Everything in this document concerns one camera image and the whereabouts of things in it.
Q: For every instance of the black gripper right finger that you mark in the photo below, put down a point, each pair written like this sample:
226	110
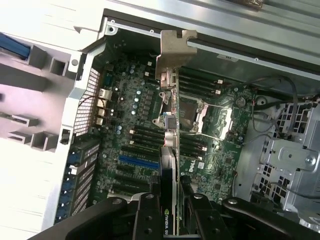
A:
205	220

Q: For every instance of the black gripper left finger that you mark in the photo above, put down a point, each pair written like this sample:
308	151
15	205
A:
147	217

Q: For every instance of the blue expansion slot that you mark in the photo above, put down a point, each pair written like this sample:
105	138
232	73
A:
138	162

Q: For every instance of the silver CPU socket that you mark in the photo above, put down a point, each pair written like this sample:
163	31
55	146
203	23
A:
225	122

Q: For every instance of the grey metal disk bay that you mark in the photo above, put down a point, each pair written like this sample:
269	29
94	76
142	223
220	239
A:
287	155

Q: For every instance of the green motherboard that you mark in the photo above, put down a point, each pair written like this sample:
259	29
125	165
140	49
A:
130	105

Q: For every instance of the grey plastic parts rack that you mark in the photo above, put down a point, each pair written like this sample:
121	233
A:
37	82

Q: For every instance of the open Dell PC case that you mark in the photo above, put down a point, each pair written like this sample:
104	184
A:
225	27

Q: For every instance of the hard disk with blue carrier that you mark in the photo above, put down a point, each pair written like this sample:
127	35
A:
15	47

